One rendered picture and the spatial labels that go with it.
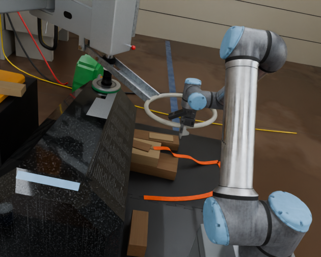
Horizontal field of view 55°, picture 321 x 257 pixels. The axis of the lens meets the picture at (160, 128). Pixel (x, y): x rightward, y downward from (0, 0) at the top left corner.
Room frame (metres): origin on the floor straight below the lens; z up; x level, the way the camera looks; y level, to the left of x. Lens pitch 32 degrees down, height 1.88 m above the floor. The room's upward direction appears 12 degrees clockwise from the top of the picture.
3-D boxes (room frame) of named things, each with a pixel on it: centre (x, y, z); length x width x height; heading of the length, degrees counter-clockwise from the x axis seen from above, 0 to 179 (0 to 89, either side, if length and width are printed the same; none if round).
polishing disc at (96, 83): (2.14, 0.47, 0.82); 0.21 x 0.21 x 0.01
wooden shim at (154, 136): (2.66, -0.03, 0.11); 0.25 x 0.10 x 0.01; 98
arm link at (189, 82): (1.61, -0.12, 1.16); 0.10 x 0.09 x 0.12; 12
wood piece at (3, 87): (1.79, 1.06, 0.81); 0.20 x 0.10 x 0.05; 99
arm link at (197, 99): (1.50, -0.16, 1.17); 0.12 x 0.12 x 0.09; 12
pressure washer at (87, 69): (3.15, 0.90, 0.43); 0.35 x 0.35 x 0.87; 76
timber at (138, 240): (1.46, 0.00, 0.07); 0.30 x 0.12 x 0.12; 6
